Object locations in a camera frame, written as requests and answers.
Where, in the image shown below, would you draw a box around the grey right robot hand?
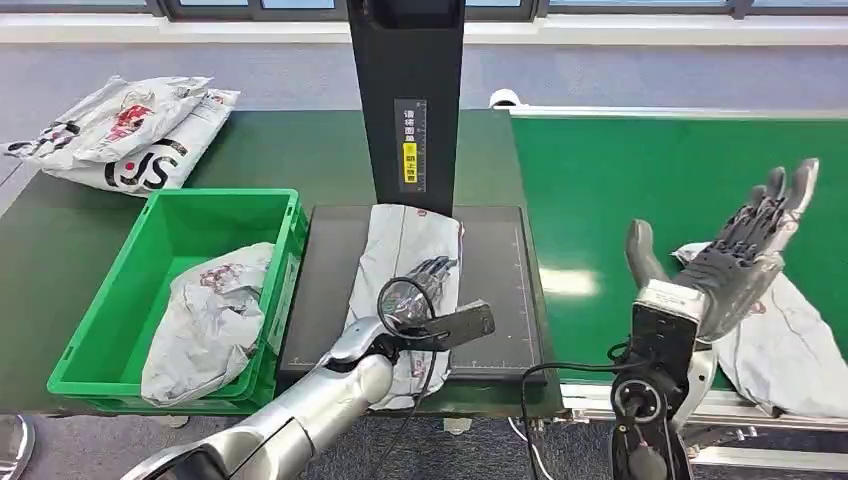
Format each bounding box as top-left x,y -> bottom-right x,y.
624,157 -> 821,344

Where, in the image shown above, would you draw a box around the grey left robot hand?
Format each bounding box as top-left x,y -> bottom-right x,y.
380,256 -> 460,331

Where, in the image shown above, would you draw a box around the white parcel bag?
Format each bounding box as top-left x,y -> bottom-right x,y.
672,241 -> 848,420
39,87 -> 242,199
344,203 -> 465,412
2,74 -> 215,173

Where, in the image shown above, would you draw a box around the black scale platform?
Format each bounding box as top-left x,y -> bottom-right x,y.
276,204 -> 550,390

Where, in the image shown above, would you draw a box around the white parcel bag, red print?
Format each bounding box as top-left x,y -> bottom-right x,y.
672,241 -> 848,420

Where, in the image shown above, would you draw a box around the black and yellow label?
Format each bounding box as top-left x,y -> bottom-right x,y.
393,97 -> 429,195

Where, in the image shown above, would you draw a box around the green conveyor belt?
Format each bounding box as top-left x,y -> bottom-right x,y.
510,115 -> 848,387

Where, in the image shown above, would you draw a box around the white conveyor roller end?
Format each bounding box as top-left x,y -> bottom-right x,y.
488,87 -> 526,111

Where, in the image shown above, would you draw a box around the crumpled grey parcel bag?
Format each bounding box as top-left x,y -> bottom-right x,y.
140,241 -> 277,409

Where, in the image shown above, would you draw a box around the white parcel bag, black letters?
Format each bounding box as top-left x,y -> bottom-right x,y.
39,87 -> 242,199

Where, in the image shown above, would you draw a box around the green plastic crate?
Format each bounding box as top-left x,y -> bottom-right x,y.
46,188 -> 311,416

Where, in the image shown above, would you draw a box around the crumpled white parcel bag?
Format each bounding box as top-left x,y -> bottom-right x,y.
2,74 -> 215,173

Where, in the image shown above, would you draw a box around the chrome round object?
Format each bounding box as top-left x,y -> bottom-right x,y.
0,413 -> 36,480

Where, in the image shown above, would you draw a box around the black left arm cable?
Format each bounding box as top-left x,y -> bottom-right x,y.
369,276 -> 444,480

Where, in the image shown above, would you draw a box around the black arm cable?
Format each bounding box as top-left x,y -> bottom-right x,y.
519,339 -> 656,480
369,276 -> 444,480

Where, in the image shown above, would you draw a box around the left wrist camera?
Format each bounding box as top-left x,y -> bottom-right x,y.
396,300 -> 497,353

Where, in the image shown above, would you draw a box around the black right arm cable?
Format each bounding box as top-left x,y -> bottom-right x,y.
519,339 -> 656,480

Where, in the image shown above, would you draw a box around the black scanner post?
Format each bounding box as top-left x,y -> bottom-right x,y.
345,0 -> 467,219

